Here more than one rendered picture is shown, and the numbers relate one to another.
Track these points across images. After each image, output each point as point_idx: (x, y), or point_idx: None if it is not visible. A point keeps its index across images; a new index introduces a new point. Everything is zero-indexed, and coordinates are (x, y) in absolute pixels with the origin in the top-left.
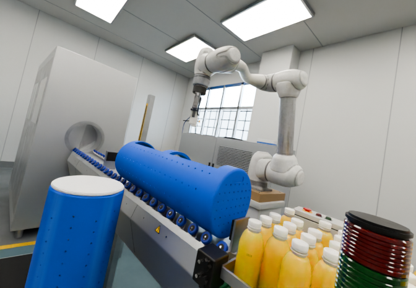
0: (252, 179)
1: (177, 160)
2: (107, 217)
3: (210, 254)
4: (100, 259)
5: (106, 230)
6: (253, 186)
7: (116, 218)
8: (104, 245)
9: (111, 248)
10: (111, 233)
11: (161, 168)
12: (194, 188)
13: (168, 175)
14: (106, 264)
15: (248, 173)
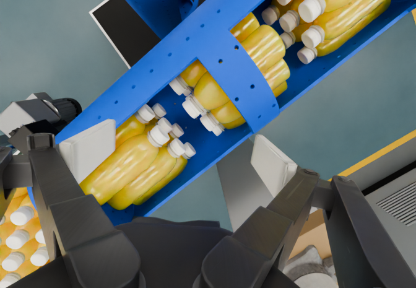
0: (298, 280)
1: (140, 88)
2: None
3: (17, 138)
4: (142, 14)
5: (130, 1)
6: (285, 268)
7: (150, 5)
8: (138, 9)
9: (162, 18)
10: (147, 10)
11: (152, 50)
12: (65, 127)
13: (126, 72)
14: (161, 23)
15: (323, 285)
